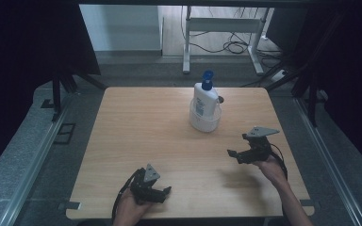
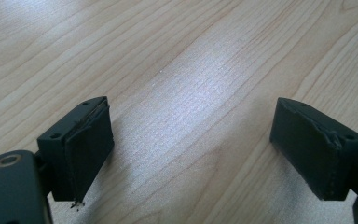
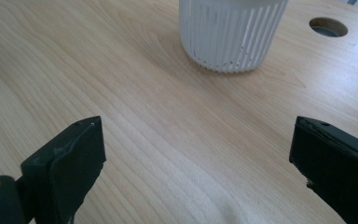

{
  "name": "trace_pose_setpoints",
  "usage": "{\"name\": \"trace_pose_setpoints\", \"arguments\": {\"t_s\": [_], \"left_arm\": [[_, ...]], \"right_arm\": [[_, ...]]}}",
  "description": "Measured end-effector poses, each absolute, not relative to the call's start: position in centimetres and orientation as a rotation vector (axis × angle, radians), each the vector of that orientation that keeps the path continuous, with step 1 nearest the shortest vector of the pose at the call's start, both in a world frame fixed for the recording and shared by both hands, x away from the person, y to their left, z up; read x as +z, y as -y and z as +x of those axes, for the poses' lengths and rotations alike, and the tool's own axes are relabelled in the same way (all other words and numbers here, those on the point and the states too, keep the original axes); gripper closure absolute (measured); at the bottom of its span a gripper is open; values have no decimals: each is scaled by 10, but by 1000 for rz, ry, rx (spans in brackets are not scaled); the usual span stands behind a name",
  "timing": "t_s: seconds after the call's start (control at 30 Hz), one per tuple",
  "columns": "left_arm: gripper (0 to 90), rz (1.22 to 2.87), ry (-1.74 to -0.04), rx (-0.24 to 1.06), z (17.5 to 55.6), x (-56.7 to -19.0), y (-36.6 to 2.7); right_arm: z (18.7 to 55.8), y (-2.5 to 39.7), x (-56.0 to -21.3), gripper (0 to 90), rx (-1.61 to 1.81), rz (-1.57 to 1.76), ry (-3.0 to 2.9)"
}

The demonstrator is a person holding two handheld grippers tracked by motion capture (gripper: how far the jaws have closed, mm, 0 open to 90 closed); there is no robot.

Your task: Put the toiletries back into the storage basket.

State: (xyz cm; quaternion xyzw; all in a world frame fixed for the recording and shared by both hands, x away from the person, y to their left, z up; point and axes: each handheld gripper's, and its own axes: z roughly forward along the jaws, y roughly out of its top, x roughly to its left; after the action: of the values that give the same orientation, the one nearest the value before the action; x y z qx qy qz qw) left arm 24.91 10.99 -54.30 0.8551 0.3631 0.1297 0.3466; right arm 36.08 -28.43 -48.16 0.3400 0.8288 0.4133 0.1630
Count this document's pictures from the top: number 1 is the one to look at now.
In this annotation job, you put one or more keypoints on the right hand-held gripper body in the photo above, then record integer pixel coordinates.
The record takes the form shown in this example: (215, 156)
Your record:
(257, 147)

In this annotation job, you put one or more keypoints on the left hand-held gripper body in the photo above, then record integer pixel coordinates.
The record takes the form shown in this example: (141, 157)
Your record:
(143, 188)

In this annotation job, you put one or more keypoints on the white plastic mesh basket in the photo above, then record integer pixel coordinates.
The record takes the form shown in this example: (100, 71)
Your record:
(205, 124)

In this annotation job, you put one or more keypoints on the white pump bottle blue cap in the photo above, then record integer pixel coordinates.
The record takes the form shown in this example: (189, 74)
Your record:
(205, 100)

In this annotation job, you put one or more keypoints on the person's left hand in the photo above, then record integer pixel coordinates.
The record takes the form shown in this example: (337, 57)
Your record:
(128, 210)

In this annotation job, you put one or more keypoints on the person's right hand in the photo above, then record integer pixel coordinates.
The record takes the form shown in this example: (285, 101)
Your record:
(271, 169)

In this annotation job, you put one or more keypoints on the white power strip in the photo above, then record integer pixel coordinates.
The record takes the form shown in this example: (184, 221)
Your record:
(279, 75)

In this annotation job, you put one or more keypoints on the black metal stand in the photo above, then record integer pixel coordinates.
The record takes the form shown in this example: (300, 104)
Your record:
(311, 91)
(56, 94)

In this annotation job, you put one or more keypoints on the dark curtain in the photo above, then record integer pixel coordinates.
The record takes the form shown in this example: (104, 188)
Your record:
(352, 62)
(28, 47)

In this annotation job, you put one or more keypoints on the aluminium floor rail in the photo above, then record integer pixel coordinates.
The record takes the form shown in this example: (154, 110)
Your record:
(34, 163)
(330, 163)

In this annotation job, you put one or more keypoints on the black rectangular floor frame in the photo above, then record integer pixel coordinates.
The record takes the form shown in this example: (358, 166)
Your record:
(65, 133)

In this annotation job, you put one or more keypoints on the white metal desk frame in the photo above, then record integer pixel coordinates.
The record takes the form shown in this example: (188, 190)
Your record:
(223, 24)

